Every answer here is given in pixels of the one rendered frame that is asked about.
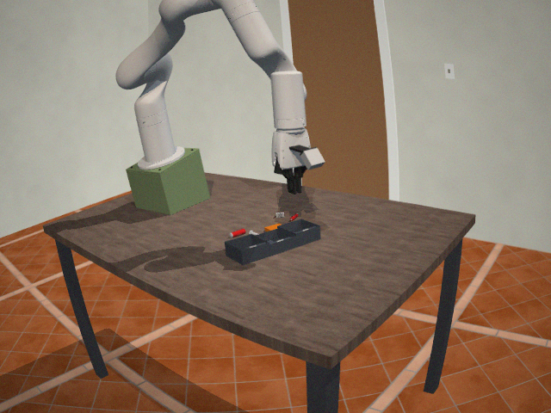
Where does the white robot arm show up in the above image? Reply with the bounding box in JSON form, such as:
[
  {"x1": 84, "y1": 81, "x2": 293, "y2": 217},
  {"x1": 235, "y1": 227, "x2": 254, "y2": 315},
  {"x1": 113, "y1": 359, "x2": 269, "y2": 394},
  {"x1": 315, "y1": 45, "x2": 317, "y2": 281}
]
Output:
[{"x1": 116, "y1": 0, "x2": 306, "y2": 170}]

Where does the orange flat block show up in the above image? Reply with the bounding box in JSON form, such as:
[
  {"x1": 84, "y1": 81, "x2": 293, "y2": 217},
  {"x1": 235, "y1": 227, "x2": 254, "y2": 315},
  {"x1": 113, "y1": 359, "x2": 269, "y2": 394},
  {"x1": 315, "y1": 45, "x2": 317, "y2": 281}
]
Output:
[{"x1": 264, "y1": 224, "x2": 281, "y2": 231}]

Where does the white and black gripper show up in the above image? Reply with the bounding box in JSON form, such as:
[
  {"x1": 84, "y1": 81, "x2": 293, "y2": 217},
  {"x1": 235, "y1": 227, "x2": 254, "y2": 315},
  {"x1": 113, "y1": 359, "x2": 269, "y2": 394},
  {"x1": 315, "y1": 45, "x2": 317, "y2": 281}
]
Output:
[{"x1": 272, "y1": 127, "x2": 311, "y2": 194}]

